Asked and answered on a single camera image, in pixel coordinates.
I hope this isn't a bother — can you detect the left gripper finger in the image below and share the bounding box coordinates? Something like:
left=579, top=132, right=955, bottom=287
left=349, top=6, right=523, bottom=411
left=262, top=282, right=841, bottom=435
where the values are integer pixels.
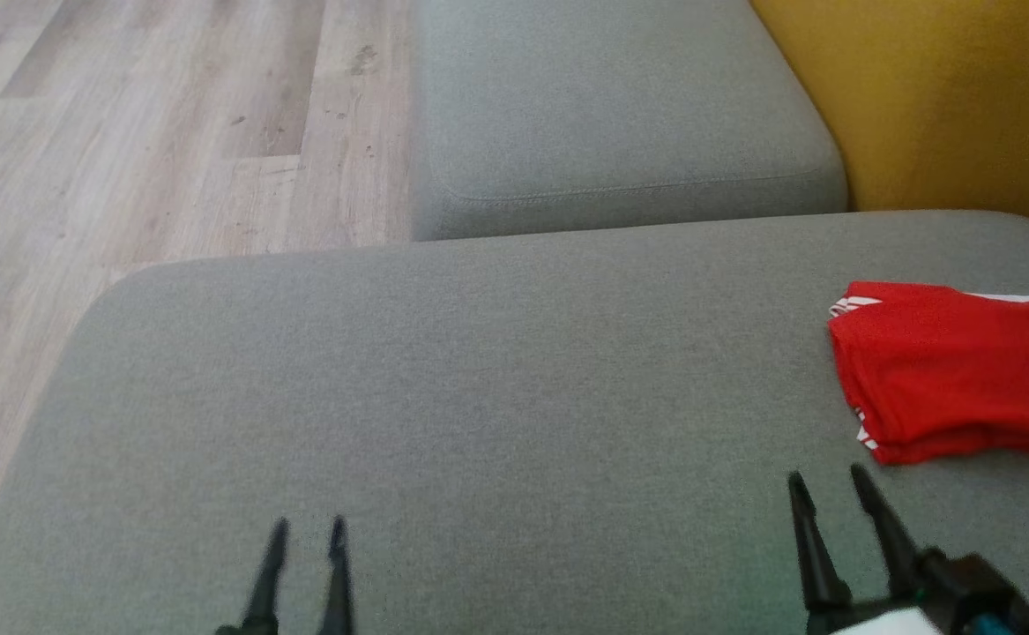
left=214, top=518, right=291, bottom=635
left=317, top=516, right=355, bottom=635

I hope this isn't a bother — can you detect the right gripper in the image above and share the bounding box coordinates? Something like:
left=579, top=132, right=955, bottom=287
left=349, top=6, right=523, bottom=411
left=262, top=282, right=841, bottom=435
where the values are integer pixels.
left=786, top=464, right=934, bottom=635

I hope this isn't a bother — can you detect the red white jersey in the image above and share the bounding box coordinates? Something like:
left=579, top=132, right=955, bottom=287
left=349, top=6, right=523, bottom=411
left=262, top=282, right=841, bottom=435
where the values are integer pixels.
left=829, top=280, right=1029, bottom=446

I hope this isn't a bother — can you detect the large grey sofa seat cushion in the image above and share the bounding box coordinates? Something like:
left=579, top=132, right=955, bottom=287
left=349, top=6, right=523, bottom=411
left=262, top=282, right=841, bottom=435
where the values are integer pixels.
left=0, top=210, right=1029, bottom=635

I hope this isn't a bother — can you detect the wide yellow sofa back cushion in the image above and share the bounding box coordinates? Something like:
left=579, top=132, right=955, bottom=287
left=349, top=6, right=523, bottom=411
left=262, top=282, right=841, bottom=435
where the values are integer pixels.
left=750, top=0, right=1029, bottom=241

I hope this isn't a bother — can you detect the small grey sofa seat cushion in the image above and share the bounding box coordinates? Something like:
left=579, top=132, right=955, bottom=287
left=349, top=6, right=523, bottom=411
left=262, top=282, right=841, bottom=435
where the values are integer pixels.
left=410, top=0, right=850, bottom=243

